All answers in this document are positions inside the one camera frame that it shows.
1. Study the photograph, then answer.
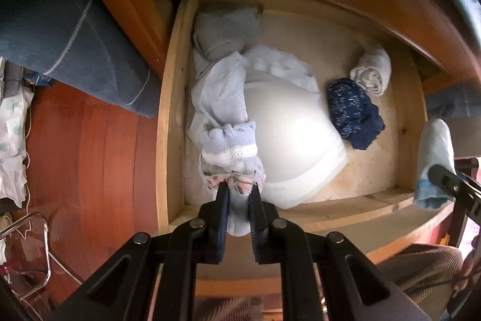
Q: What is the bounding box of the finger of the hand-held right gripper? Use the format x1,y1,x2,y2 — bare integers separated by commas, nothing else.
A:
428,164,481,201

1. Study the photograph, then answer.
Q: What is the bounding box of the wooden drawer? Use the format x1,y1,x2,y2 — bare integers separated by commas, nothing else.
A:
156,0,457,297

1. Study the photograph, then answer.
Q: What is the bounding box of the rolled white sock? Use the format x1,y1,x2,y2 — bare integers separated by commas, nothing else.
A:
349,45,392,97

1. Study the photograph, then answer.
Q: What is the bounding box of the light blue knitted sock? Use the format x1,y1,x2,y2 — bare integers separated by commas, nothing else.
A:
201,120,258,171

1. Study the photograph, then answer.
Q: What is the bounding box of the blue checked cloth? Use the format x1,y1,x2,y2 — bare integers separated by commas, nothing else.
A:
0,0,481,119

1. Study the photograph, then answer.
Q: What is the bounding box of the white mesh cloth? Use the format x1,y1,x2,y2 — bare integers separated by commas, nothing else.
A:
244,45,320,93

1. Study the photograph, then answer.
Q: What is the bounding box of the grey ribbed sock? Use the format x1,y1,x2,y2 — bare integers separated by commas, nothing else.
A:
193,7,261,62

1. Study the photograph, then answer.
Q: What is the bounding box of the cream ribbed underwear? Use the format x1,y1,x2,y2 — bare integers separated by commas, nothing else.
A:
240,75,348,209

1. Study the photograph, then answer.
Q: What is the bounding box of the navy speckled underwear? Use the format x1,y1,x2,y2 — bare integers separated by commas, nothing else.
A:
326,78,386,150

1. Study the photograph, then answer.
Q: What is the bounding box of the white cable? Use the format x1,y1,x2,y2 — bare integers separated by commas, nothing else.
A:
23,103,34,201

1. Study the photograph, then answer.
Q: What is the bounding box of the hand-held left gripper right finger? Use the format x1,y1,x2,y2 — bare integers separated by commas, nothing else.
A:
249,184,433,321

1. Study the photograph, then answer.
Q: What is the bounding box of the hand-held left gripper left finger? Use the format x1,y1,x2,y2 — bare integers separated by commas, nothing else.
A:
45,181,230,321

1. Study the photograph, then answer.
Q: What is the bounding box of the floral patterned sock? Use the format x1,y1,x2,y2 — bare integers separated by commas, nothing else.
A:
201,165,265,237

